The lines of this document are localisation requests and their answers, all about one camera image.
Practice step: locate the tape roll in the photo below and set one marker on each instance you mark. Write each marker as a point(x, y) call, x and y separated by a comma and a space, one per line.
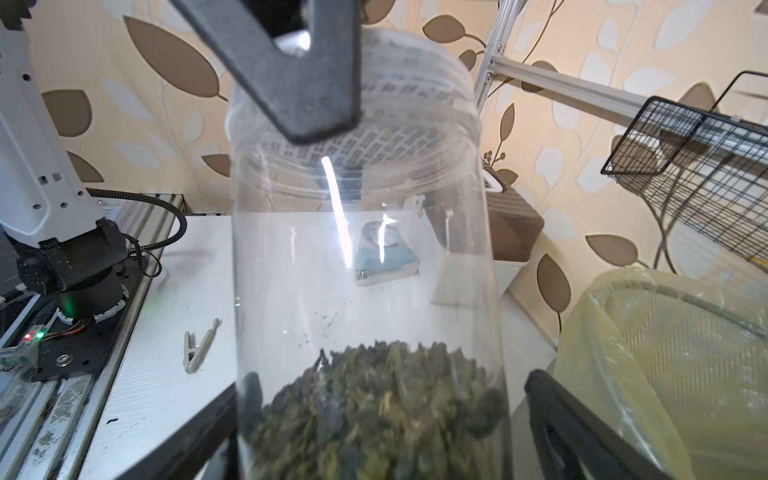
point(381, 234)

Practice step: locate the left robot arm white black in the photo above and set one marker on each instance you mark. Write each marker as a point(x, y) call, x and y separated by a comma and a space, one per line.
point(68, 251)

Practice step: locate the clear jar with tea leaves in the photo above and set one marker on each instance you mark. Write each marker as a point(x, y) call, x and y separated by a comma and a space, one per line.
point(368, 337)

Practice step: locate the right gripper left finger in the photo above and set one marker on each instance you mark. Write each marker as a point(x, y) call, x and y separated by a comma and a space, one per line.
point(300, 61)

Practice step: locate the grey clip on table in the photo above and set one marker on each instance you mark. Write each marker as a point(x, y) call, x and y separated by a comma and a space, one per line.
point(195, 351)

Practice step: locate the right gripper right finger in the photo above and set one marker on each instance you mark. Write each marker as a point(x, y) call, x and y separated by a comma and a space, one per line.
point(572, 442)

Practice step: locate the mesh trash bin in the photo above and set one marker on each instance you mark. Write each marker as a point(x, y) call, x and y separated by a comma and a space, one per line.
point(678, 372)

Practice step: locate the brown lidded storage box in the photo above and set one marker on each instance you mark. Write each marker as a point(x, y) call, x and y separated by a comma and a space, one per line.
point(514, 227)

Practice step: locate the yellow trash bag liner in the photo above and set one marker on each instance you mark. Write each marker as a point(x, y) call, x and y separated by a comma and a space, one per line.
point(660, 384)

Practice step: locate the back wire basket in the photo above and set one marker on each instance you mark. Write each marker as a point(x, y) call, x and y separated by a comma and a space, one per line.
point(701, 168)

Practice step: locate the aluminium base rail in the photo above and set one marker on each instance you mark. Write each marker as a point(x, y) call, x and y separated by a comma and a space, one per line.
point(50, 410)

